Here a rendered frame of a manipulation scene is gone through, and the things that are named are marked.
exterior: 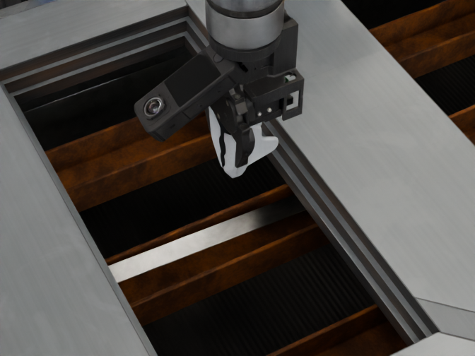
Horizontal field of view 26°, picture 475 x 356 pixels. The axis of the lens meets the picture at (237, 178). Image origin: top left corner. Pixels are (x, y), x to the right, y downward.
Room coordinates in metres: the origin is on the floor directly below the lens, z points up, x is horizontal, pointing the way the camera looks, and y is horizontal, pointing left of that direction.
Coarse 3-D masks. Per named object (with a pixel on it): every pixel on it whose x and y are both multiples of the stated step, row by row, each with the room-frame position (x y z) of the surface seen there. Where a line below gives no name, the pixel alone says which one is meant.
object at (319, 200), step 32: (128, 32) 1.00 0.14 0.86; (160, 32) 1.01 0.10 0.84; (192, 32) 1.01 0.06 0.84; (32, 64) 0.93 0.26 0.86; (64, 64) 0.95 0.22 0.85; (96, 64) 0.96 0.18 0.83; (128, 64) 0.98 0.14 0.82; (32, 96) 0.92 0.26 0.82; (288, 160) 0.79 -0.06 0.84; (64, 192) 0.75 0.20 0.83; (320, 192) 0.74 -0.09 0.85; (320, 224) 0.71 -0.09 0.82; (352, 224) 0.68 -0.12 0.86; (96, 256) 0.65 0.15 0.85; (352, 256) 0.66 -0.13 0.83; (384, 288) 0.61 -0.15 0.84; (416, 320) 0.57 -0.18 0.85; (448, 320) 0.56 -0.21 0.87
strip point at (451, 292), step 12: (456, 276) 0.61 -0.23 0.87; (468, 276) 0.61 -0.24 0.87; (432, 288) 0.59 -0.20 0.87; (444, 288) 0.59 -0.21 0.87; (456, 288) 0.59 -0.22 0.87; (468, 288) 0.59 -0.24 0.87; (432, 300) 0.58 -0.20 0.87; (444, 300) 0.58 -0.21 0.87; (456, 300) 0.58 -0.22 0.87; (468, 300) 0.58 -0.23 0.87
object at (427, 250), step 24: (432, 216) 0.69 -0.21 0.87; (456, 216) 0.69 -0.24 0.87; (384, 240) 0.65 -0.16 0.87; (408, 240) 0.65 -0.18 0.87; (432, 240) 0.65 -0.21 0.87; (456, 240) 0.65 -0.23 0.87; (408, 264) 0.62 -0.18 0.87; (432, 264) 0.62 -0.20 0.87; (456, 264) 0.62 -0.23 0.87; (408, 288) 0.59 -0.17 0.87
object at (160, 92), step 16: (208, 48) 0.76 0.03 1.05; (192, 64) 0.75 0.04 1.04; (208, 64) 0.74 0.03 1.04; (224, 64) 0.73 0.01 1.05; (176, 80) 0.74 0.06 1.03; (192, 80) 0.73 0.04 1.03; (208, 80) 0.72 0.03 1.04; (224, 80) 0.72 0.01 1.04; (240, 80) 0.73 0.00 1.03; (144, 96) 0.73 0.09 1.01; (160, 96) 0.72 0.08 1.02; (176, 96) 0.72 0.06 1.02; (192, 96) 0.71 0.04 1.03; (208, 96) 0.71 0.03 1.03; (144, 112) 0.71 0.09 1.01; (160, 112) 0.70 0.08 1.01; (176, 112) 0.70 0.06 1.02; (192, 112) 0.71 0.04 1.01; (144, 128) 0.70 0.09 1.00; (160, 128) 0.69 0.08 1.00; (176, 128) 0.70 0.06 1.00
